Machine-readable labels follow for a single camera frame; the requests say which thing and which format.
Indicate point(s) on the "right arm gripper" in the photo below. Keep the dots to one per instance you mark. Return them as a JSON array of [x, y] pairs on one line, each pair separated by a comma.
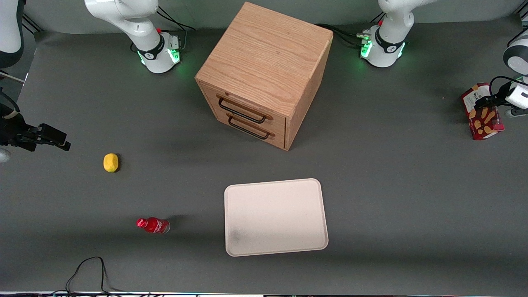
[[12, 131]]

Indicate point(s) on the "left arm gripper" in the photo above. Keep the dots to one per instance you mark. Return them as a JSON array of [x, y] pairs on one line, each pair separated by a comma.
[[490, 100]]

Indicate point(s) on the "red cookie box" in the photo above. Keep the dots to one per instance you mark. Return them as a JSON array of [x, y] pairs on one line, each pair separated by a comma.
[[484, 123]]

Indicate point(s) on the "beige plastic tray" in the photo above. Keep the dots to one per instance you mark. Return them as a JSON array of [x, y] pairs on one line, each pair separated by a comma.
[[274, 216]]

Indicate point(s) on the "yellow lemon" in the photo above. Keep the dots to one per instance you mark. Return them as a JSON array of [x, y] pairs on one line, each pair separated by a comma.
[[110, 162]]

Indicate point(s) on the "dark grey table mat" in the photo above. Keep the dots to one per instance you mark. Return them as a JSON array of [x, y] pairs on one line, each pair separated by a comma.
[[433, 206]]

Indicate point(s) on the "red soda bottle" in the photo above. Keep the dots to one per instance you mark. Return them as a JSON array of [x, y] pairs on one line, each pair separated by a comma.
[[154, 225]]

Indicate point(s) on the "wooden drawer front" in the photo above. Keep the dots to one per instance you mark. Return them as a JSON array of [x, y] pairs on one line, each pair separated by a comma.
[[279, 122], [279, 140]]

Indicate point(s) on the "wooden drawer cabinet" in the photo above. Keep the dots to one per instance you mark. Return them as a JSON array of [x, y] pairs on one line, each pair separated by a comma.
[[268, 53]]

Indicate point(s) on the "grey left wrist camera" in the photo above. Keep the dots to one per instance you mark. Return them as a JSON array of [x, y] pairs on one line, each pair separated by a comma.
[[519, 112]]

